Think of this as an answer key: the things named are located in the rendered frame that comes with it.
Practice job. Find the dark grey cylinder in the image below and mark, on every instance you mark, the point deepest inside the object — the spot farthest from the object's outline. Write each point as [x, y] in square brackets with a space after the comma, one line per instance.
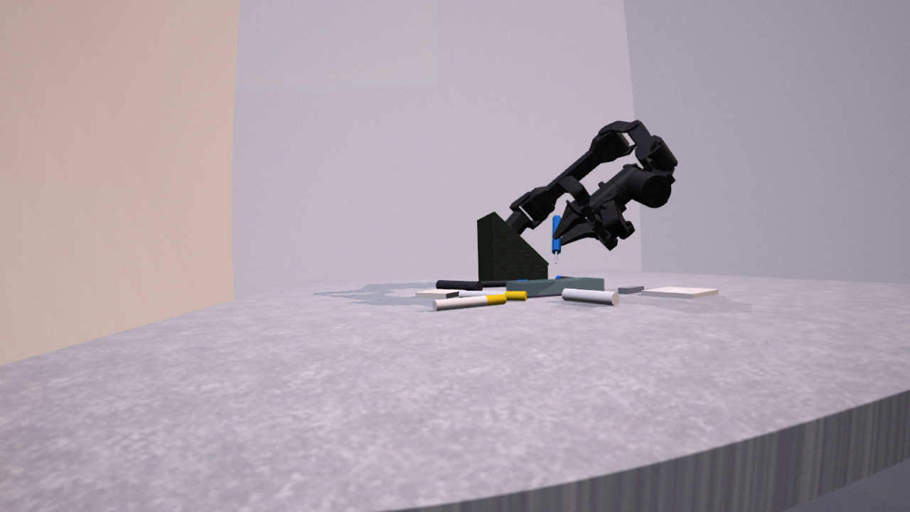
[459, 285]

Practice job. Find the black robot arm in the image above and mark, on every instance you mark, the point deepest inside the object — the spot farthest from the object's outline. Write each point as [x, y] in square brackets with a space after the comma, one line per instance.
[650, 186]

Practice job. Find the keyboard with white letter keys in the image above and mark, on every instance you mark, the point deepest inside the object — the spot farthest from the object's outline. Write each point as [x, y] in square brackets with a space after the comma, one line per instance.
[554, 287]

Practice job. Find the blue stylus with white tip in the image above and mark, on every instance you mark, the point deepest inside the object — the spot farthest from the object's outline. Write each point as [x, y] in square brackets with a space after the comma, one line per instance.
[556, 244]

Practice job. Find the white and yellow cylinder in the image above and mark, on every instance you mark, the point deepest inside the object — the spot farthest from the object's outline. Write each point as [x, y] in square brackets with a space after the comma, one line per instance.
[468, 302]
[511, 296]

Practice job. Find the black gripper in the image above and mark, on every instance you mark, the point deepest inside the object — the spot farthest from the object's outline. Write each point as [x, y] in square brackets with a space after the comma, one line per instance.
[574, 225]

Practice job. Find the white flat rectangular slab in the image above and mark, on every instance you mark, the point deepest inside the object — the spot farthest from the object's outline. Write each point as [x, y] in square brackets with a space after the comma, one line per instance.
[679, 292]

